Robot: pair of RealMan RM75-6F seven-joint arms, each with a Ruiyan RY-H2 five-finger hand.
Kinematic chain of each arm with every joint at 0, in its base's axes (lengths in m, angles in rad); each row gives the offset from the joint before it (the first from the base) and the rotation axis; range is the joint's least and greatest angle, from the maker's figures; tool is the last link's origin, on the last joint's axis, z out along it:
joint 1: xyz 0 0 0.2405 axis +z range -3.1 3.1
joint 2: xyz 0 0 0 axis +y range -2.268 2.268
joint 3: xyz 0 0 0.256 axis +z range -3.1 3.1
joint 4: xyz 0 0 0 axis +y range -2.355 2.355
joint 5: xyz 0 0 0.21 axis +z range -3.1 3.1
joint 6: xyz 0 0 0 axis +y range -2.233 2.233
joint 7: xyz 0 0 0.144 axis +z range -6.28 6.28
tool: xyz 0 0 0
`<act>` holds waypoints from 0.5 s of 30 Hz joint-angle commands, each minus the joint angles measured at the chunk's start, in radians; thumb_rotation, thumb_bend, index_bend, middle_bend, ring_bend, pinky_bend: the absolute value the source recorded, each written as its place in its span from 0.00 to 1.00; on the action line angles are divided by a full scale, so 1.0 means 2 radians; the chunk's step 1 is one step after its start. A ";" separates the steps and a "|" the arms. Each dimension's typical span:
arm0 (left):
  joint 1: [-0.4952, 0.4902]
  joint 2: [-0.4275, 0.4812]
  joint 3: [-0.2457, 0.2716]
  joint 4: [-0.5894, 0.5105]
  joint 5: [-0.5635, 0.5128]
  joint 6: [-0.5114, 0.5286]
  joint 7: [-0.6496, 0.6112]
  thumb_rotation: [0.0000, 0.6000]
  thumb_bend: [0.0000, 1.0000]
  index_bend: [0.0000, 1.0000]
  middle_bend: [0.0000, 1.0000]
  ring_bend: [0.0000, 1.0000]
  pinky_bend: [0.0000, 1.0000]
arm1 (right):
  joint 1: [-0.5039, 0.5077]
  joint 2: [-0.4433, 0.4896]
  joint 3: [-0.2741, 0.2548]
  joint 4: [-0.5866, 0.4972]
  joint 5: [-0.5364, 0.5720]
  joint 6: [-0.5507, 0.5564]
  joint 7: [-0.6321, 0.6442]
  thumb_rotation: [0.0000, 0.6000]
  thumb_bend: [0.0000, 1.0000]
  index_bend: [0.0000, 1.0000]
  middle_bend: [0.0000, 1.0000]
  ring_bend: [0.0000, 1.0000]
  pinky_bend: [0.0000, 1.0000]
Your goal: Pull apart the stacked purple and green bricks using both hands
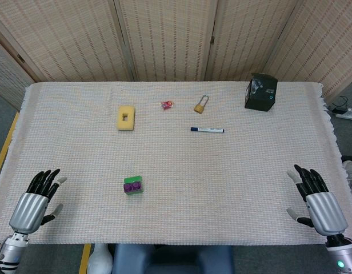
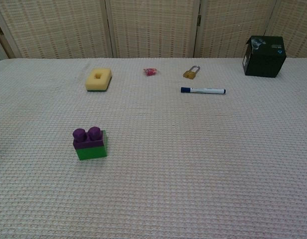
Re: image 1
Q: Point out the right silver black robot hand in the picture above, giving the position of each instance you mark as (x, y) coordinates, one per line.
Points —
(326, 211)

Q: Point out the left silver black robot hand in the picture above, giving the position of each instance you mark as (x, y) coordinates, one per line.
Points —
(28, 211)

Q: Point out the purple toy block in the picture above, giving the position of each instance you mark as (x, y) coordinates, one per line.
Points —
(131, 187)

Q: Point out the green toy block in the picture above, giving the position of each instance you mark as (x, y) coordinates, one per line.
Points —
(133, 179)

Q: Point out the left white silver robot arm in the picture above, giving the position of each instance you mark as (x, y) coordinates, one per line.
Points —
(10, 251)

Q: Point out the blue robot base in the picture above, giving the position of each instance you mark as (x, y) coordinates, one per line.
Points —
(130, 259)

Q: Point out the white robot torso cover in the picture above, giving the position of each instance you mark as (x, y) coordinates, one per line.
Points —
(100, 259)

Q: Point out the white power strip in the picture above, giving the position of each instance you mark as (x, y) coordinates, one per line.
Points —
(348, 115)

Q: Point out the black carton box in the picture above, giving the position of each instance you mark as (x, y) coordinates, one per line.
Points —
(261, 100)

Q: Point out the yellow sponge with hole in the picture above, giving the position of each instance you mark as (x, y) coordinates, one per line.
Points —
(131, 122)

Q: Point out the woven folding screen panel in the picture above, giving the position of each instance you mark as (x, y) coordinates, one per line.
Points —
(4, 71)
(64, 37)
(247, 37)
(167, 37)
(321, 42)

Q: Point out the blue capped whiteboard marker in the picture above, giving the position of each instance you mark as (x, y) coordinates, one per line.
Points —
(207, 130)

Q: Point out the white woven tablecloth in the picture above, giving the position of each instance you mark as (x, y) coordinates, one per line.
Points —
(176, 160)

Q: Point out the brass padlock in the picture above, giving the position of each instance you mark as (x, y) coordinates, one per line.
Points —
(198, 108)

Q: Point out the red candy wrapper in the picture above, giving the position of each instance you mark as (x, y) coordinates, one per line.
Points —
(166, 105)

